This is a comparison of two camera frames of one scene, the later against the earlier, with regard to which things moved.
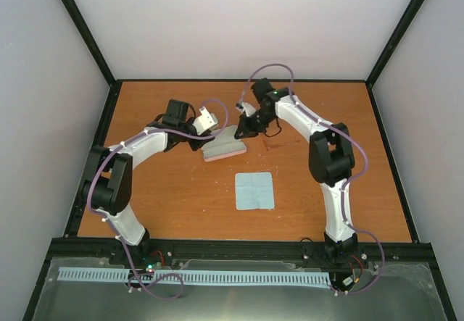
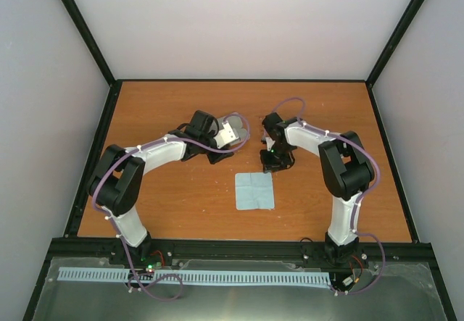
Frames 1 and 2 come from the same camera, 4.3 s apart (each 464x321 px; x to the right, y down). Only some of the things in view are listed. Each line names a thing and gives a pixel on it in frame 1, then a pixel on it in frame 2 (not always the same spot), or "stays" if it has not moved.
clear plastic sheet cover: (359, 290) stays
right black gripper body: (262, 120) → (278, 158)
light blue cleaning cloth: (254, 190) stays
